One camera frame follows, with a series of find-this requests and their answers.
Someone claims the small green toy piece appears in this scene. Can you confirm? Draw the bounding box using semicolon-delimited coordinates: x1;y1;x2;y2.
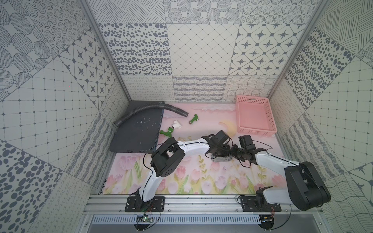
188;114;199;124

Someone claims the yellow crescent moon toy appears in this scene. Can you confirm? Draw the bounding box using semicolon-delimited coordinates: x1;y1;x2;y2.
219;120;237;137

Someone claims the aluminium rail frame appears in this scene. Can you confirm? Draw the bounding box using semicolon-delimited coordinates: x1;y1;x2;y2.
83;194;324;216

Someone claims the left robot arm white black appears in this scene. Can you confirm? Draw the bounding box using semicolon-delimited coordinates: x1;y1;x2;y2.
135;130;231;204

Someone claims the pink plastic basket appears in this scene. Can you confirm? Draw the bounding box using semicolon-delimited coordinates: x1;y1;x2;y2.
236;95;277;137

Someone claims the dark grey tray mat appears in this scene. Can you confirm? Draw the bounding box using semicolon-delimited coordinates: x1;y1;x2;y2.
109;108;163;153

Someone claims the green white toy piece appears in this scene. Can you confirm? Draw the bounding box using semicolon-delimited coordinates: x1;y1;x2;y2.
159;120;182;138

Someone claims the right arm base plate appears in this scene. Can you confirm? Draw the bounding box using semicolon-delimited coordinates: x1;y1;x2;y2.
238;195;282;213

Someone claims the grey striped square dishcloth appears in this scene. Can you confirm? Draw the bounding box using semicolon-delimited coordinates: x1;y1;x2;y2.
211;155;232;163

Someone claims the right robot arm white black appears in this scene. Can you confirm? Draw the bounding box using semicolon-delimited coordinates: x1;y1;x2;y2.
230;135;331;211

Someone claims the right black controller box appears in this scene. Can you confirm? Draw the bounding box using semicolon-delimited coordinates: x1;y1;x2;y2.
259;215;274;231

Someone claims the green circuit board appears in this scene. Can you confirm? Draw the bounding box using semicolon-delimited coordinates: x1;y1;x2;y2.
136;215;153;223

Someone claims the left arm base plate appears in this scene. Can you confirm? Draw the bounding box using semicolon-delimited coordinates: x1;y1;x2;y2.
125;196;166;213

